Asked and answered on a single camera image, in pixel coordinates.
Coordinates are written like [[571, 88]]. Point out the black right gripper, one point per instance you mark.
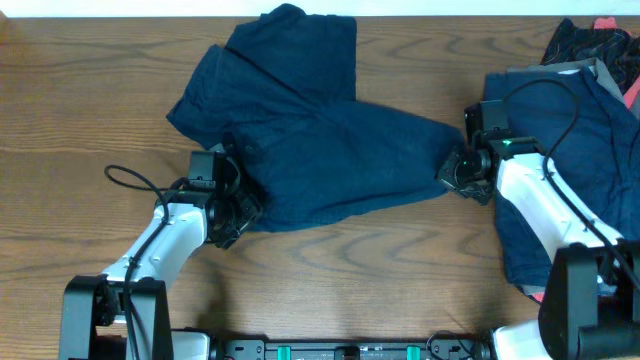
[[446, 175]]

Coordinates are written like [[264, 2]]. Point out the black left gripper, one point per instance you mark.
[[251, 207]]

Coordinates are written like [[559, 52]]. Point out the navy blue shorts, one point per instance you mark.
[[283, 89]]

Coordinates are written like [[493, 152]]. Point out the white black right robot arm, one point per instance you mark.
[[590, 308]]

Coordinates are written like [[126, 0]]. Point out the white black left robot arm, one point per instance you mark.
[[123, 313]]

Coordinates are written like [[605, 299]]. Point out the dark blue clothes pile shorts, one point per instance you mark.
[[593, 138]]

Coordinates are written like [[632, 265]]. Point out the black patterned garment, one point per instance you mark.
[[615, 48]]

